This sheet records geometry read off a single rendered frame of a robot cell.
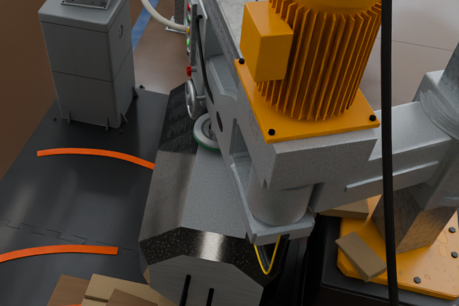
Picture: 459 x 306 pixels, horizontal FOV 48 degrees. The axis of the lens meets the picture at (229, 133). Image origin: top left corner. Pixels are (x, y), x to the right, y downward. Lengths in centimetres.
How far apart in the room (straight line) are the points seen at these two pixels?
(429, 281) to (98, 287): 149
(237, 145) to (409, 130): 53
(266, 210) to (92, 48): 187
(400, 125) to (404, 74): 273
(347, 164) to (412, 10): 394
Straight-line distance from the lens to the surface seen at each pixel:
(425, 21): 504
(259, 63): 104
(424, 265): 225
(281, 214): 151
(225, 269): 208
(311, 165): 121
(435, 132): 165
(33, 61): 414
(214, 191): 214
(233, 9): 154
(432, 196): 184
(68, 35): 312
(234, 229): 205
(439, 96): 170
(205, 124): 230
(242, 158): 170
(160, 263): 215
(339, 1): 99
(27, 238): 310
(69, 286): 280
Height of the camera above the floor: 257
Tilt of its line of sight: 47 degrees down
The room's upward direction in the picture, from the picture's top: 7 degrees clockwise
